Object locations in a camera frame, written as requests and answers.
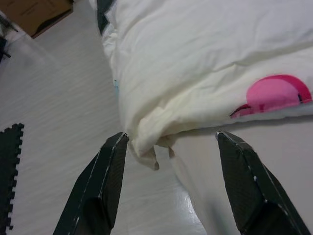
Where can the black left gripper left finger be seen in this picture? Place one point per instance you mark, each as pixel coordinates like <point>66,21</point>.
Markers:
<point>97,191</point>

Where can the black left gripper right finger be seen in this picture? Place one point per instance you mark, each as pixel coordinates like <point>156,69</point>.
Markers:
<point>252,191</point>

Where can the cream cartoon print blanket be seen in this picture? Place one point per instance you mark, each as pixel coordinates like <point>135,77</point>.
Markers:
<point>195,61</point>

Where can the bed mattress cream sheet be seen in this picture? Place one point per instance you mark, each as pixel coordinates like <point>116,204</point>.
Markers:
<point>244,137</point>

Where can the black foam floor mat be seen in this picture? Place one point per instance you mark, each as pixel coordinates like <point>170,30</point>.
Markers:
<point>9,171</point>

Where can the brown cardboard box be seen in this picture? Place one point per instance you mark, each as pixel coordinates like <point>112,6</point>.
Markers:
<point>31,14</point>

